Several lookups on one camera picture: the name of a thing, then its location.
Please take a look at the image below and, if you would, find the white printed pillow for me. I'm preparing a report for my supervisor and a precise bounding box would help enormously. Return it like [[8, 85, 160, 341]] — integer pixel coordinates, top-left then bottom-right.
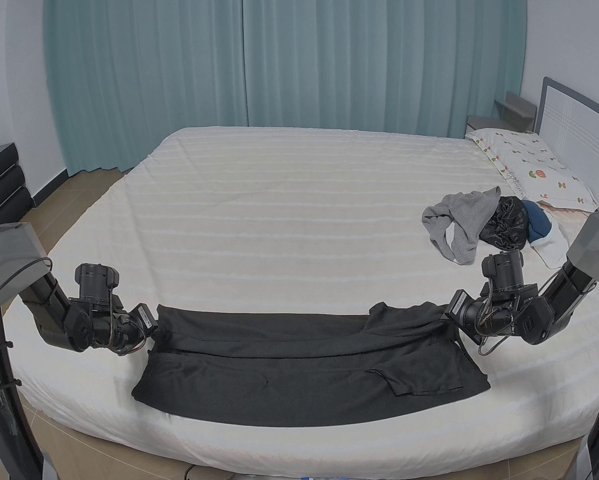
[[465, 128, 599, 212]]

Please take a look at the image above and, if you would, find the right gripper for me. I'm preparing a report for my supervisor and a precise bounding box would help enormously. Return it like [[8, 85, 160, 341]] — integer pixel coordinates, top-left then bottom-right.
[[444, 290, 490, 344]]

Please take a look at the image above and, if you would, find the blue-green curtain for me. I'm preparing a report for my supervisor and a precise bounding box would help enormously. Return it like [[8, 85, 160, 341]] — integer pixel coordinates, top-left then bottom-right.
[[43, 0, 248, 175], [242, 0, 528, 139]]

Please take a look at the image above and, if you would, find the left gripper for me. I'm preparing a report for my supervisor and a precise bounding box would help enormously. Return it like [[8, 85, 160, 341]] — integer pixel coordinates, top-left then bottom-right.
[[109, 304, 159, 354]]

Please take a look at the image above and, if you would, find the black patterned garment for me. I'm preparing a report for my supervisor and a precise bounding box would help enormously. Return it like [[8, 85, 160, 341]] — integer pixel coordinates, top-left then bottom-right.
[[479, 197, 528, 251]]

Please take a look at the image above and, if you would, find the bed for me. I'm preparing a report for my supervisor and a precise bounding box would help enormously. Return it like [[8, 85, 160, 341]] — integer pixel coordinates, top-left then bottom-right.
[[2, 77, 599, 477]]

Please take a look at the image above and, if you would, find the grey garment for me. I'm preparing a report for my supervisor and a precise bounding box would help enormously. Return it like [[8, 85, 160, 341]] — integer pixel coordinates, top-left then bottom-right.
[[422, 186, 501, 267]]

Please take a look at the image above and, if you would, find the white garment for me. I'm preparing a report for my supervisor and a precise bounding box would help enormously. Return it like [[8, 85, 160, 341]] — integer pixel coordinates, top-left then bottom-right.
[[529, 213, 573, 269]]

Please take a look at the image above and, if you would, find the grey bedside table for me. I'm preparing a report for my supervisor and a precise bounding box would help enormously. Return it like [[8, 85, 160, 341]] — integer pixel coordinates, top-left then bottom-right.
[[467, 92, 537, 133]]

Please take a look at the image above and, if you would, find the black T-shirt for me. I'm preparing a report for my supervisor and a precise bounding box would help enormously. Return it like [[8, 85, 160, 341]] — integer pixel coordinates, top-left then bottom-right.
[[132, 302, 491, 427]]

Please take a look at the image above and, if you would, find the dark blue garment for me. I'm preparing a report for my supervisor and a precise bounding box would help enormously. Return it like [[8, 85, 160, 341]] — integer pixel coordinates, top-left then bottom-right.
[[522, 200, 553, 244]]

